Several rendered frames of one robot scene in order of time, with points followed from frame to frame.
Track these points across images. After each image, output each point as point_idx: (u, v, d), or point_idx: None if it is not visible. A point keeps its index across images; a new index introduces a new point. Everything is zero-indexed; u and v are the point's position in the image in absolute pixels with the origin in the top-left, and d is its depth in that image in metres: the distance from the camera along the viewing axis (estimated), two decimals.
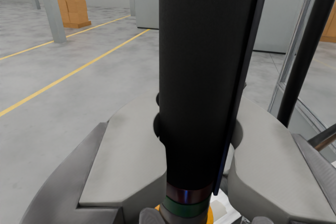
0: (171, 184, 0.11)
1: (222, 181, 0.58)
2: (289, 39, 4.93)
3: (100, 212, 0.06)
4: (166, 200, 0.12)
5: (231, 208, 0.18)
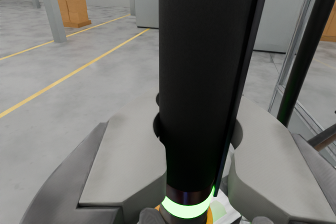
0: (171, 186, 0.11)
1: (221, 186, 0.60)
2: (289, 39, 4.93)
3: (100, 212, 0.06)
4: (166, 201, 0.12)
5: (230, 208, 0.18)
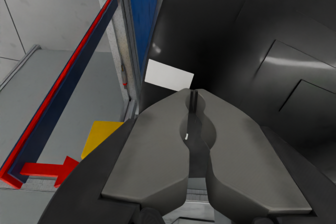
0: None
1: None
2: None
3: (119, 206, 0.06)
4: None
5: None
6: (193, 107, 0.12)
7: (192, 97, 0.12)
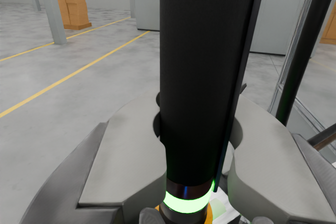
0: (171, 180, 0.11)
1: (222, 182, 0.58)
2: (289, 41, 4.94)
3: (100, 212, 0.06)
4: (166, 196, 0.12)
5: (230, 206, 0.18)
6: None
7: None
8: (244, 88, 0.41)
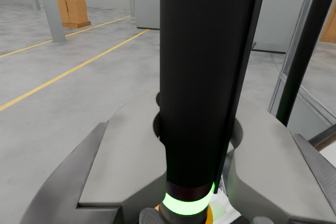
0: (171, 182, 0.11)
1: (227, 161, 0.53)
2: (289, 38, 4.91)
3: (100, 212, 0.06)
4: (166, 198, 0.12)
5: (230, 207, 0.18)
6: None
7: None
8: (254, 46, 0.36)
